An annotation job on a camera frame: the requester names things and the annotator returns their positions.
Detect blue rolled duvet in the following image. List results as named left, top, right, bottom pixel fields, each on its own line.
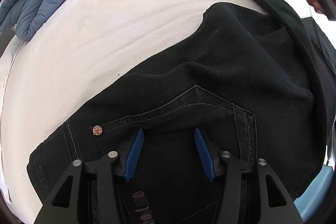
left=1, top=0, right=65, bottom=42

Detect light blue container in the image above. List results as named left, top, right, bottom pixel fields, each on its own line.
left=294, top=165, right=334, bottom=223

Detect black denim pants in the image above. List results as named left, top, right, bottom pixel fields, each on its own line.
left=27, top=0, right=335, bottom=223

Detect white bed sheet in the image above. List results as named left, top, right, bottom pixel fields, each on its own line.
left=1, top=0, right=257, bottom=223

